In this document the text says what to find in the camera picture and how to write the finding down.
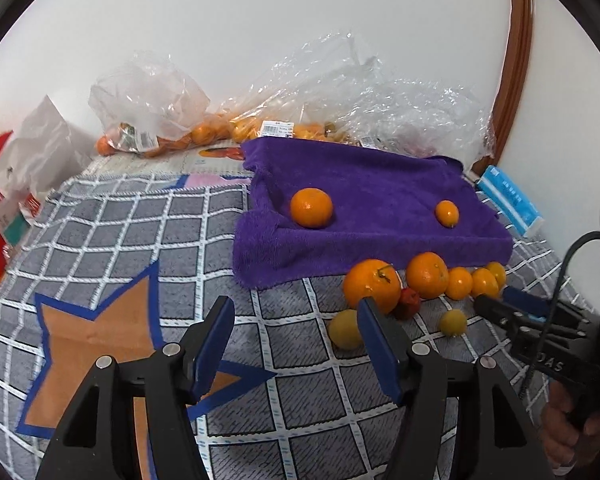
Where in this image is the person's right hand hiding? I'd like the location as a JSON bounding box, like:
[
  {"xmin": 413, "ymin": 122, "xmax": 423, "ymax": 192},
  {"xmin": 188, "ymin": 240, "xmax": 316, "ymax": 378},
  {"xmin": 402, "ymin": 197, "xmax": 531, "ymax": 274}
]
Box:
[{"xmin": 540, "ymin": 382, "xmax": 600, "ymax": 476}]

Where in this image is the purple towel lined tray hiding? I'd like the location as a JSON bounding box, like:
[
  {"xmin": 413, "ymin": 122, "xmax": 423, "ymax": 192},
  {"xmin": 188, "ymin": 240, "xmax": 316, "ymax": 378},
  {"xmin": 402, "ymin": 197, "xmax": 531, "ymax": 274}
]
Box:
[{"xmin": 231, "ymin": 138, "xmax": 515, "ymax": 289}]

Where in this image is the clear plastic bag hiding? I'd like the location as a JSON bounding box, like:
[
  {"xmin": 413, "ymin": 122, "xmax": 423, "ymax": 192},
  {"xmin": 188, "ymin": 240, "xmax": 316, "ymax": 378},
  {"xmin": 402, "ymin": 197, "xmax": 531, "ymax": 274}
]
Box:
[
  {"xmin": 350, "ymin": 77, "xmax": 497, "ymax": 168},
  {"xmin": 215, "ymin": 32, "xmax": 386, "ymax": 147},
  {"xmin": 89, "ymin": 51, "xmax": 212, "ymax": 159}
]

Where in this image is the small red fruit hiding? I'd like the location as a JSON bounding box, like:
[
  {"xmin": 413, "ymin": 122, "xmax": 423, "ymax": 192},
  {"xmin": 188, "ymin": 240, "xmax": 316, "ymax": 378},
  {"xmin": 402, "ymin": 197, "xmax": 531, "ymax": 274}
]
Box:
[{"xmin": 394, "ymin": 287, "xmax": 422, "ymax": 320}]

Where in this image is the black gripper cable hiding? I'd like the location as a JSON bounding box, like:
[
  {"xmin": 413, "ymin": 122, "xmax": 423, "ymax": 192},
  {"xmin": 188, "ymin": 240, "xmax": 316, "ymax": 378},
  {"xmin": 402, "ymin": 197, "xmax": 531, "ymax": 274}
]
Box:
[{"xmin": 522, "ymin": 231, "xmax": 600, "ymax": 401}]

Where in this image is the pile of bagged red fruits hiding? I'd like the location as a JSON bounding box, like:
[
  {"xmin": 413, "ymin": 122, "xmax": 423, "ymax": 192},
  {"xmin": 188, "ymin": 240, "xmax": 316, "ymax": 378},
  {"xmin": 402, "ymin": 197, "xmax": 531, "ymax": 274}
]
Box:
[{"xmin": 395, "ymin": 127, "xmax": 438, "ymax": 157}]

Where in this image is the pile of bagged kumquats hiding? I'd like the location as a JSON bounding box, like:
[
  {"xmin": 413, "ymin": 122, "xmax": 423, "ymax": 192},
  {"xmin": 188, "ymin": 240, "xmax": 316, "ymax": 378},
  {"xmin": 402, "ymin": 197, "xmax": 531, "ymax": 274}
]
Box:
[{"xmin": 230, "ymin": 117, "xmax": 348, "ymax": 144}]

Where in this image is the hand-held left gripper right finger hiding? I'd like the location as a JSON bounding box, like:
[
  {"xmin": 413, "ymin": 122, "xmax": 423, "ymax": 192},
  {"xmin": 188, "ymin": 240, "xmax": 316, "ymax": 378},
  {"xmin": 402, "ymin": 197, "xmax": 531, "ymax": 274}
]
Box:
[{"xmin": 356, "ymin": 297, "xmax": 548, "ymax": 480}]

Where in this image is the pile of bagged mandarins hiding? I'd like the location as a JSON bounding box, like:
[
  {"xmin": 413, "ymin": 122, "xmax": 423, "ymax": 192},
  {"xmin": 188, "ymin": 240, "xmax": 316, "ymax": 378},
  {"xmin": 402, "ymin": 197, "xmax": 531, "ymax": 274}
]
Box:
[{"xmin": 96, "ymin": 115, "xmax": 232, "ymax": 159}]

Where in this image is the small oval orange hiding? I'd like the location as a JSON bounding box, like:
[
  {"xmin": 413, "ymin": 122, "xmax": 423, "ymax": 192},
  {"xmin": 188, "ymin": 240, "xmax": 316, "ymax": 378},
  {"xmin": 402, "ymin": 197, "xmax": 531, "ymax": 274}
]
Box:
[{"xmin": 471, "ymin": 268, "xmax": 499, "ymax": 298}]

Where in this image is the small yellow fruit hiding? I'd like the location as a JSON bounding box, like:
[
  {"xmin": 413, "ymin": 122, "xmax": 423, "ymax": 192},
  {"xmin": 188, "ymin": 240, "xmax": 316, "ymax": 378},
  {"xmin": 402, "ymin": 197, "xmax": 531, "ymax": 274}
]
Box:
[
  {"xmin": 328, "ymin": 309, "xmax": 366, "ymax": 351},
  {"xmin": 439, "ymin": 309, "xmax": 468, "ymax": 337}
]

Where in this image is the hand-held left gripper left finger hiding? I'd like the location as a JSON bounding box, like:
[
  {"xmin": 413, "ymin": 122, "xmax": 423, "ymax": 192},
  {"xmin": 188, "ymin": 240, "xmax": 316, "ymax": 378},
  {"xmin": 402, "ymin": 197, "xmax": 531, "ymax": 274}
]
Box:
[{"xmin": 35, "ymin": 296, "xmax": 237, "ymax": 480}]

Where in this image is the white plastic bag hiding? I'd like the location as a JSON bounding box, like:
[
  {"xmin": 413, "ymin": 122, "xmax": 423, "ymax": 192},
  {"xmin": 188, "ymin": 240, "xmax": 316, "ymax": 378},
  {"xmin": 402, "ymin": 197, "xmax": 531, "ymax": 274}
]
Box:
[{"xmin": 0, "ymin": 94, "xmax": 95, "ymax": 227}]

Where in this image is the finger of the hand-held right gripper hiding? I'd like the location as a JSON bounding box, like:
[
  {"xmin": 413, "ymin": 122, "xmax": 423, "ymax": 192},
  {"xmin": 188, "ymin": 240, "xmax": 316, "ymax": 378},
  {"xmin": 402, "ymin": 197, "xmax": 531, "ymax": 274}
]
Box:
[
  {"xmin": 474, "ymin": 294, "xmax": 546, "ymax": 343},
  {"xmin": 502, "ymin": 285, "xmax": 556, "ymax": 318}
]

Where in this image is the grey checked blanket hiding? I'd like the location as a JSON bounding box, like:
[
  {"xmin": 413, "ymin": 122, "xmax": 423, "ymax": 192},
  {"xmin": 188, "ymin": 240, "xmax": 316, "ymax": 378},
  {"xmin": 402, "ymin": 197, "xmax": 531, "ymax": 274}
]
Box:
[{"xmin": 0, "ymin": 157, "xmax": 600, "ymax": 480}]

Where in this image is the blue tissue pack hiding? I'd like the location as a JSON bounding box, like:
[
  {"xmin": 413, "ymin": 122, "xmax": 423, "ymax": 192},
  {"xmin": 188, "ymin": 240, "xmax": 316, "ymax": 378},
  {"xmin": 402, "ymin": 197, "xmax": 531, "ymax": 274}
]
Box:
[{"xmin": 476, "ymin": 164, "xmax": 545, "ymax": 236}]

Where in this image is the printed paper sheet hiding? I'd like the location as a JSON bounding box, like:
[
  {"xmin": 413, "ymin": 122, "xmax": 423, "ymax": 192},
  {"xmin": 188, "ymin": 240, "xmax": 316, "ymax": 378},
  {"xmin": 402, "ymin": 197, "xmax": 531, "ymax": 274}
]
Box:
[{"xmin": 97, "ymin": 144, "xmax": 248, "ymax": 177}]

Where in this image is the brown wooden door frame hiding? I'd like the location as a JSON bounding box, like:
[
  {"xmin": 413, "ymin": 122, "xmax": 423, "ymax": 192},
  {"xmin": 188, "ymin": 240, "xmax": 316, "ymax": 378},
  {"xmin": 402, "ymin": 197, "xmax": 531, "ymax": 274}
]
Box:
[{"xmin": 470, "ymin": 0, "xmax": 535, "ymax": 177}]

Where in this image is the medium orange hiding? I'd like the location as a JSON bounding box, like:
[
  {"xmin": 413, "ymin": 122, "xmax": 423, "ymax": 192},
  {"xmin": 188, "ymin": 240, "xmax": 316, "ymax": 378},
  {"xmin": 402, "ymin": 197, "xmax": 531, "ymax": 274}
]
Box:
[{"xmin": 290, "ymin": 187, "xmax": 334, "ymax": 230}]

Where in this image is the large orange with stem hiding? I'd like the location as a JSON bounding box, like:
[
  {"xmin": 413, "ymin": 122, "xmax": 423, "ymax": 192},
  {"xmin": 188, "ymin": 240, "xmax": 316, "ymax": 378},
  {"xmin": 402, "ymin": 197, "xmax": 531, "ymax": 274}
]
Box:
[{"xmin": 342, "ymin": 259, "xmax": 402, "ymax": 316}]

